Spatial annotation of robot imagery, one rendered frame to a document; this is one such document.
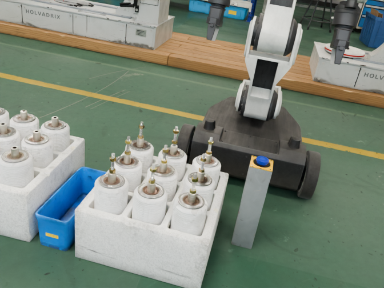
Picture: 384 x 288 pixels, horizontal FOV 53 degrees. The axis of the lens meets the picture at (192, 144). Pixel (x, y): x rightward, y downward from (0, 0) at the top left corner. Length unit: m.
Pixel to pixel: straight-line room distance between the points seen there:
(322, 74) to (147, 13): 1.42
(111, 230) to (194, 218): 0.24
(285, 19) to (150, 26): 1.75
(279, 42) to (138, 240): 0.88
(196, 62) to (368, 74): 1.26
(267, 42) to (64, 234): 0.97
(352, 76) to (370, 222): 1.59
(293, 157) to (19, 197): 0.99
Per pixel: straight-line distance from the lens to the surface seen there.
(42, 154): 1.33
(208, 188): 1.16
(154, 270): 1.18
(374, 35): 5.45
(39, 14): 3.53
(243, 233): 1.33
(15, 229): 1.33
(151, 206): 1.08
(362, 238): 1.61
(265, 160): 1.20
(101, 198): 1.13
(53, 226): 1.24
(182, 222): 1.08
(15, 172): 1.25
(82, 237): 1.20
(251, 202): 1.25
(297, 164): 1.57
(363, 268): 1.48
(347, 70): 3.08
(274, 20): 1.53
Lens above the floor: 0.89
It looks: 28 degrees down
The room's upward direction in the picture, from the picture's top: 9 degrees clockwise
